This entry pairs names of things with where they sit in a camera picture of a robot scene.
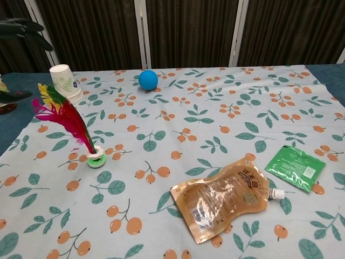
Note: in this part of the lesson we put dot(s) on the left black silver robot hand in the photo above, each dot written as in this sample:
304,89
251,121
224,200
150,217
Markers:
19,29

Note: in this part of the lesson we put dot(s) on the brown spout pouch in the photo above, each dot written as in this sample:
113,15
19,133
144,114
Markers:
223,194

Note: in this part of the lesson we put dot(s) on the blue ball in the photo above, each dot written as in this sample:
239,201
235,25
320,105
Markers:
148,80

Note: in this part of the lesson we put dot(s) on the black folding screen white frames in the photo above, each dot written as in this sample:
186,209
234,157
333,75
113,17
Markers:
188,29

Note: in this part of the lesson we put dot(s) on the green foil sachet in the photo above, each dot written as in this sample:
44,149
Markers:
295,167

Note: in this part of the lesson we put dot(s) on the floral tablecloth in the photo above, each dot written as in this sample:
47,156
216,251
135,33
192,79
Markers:
175,113

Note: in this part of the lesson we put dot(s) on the dark glass sauce bottle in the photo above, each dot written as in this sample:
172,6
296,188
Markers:
6,108

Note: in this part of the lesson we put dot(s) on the colourful feather shuttlecock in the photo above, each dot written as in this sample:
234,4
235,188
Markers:
70,118

